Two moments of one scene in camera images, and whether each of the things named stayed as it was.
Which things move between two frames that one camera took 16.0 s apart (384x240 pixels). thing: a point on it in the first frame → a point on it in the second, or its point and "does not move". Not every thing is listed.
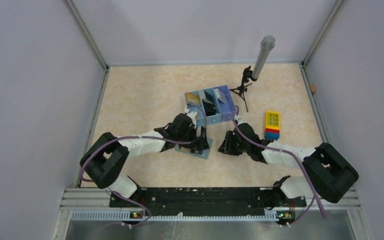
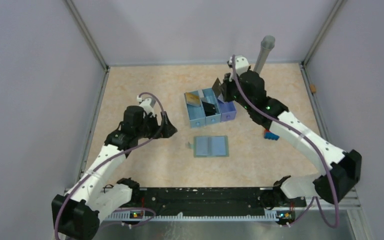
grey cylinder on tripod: x=267 y=43 does not move
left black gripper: x=200 y=145 → x=158 y=128
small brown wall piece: x=313 y=88 does not move
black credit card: x=209 y=108 does not move
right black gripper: x=226 y=147 → x=228 y=82
